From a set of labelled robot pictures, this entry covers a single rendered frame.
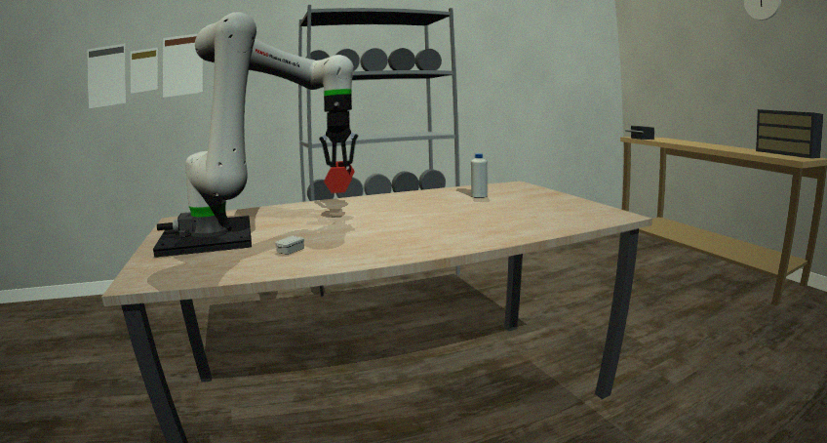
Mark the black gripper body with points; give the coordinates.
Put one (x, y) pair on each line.
(340, 119)

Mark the red dumbbell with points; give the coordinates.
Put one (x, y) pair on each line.
(338, 178)

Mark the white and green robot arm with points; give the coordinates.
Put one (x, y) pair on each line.
(221, 172)

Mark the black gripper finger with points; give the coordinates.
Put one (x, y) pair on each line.
(343, 147)
(327, 156)

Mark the grey bottle with blue cap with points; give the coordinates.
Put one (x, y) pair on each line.
(479, 177)

